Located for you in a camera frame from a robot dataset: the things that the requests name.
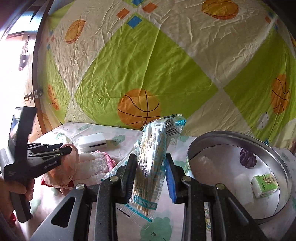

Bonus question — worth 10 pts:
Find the round metal cookie tin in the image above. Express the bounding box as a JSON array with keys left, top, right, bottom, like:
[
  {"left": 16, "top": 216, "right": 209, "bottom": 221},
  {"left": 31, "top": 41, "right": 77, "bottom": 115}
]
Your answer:
[{"left": 187, "top": 131, "right": 292, "bottom": 223}]

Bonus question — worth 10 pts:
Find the red satin pouch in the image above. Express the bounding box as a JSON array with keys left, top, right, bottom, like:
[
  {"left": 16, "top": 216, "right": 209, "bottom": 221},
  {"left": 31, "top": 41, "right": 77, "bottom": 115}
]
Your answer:
[{"left": 41, "top": 144, "right": 79, "bottom": 196}]

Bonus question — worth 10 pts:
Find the person's left hand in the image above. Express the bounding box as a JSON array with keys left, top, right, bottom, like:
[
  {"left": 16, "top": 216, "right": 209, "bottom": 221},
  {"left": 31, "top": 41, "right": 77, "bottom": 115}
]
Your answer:
[{"left": 1, "top": 177, "right": 35, "bottom": 221}]

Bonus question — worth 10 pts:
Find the basketball pattern bed sheet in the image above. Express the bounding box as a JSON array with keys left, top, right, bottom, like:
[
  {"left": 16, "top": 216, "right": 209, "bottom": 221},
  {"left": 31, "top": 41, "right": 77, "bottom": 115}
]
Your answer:
[{"left": 38, "top": 1, "right": 295, "bottom": 148}]

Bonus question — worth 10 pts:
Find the white sponge block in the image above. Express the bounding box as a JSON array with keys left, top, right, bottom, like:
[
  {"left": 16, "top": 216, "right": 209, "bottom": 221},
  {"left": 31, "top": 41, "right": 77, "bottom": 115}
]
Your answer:
[{"left": 76, "top": 133, "right": 107, "bottom": 152}]

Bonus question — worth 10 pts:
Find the cloud pattern tablecloth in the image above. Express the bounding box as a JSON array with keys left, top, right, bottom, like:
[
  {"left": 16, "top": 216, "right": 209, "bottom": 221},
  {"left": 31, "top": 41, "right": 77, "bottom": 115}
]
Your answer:
[{"left": 31, "top": 131, "right": 292, "bottom": 240}]

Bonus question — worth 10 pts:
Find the cotton swab plastic pack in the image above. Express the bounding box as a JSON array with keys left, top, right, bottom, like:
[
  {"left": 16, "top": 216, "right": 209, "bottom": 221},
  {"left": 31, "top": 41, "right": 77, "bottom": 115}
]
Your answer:
[{"left": 101, "top": 113, "right": 187, "bottom": 224}]

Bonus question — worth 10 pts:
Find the green tissue pack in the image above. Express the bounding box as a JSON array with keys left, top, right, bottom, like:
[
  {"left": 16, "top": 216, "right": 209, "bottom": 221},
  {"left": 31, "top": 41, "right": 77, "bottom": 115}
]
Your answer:
[{"left": 251, "top": 173, "right": 279, "bottom": 198}]

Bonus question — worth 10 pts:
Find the white pink-edged towel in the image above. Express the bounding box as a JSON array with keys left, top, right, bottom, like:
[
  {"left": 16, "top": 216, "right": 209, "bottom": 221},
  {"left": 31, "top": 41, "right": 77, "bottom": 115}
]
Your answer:
[{"left": 72, "top": 151, "right": 116, "bottom": 186}]

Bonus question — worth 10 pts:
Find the wooden door with knob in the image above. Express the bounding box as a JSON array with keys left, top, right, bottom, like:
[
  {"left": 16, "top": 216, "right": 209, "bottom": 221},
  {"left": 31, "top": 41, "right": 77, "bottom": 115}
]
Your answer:
[{"left": 1, "top": 1, "right": 53, "bottom": 146}]

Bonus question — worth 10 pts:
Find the purple fabric item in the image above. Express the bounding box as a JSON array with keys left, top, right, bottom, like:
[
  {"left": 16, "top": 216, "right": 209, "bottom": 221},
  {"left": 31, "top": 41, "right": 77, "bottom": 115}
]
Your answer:
[{"left": 239, "top": 149, "right": 257, "bottom": 168}]

